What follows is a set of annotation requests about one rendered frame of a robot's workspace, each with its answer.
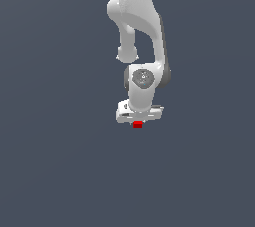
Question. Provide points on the red cube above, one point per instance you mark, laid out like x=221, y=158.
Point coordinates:
x=138, y=125

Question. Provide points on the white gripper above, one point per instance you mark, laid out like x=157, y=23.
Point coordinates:
x=139, y=115

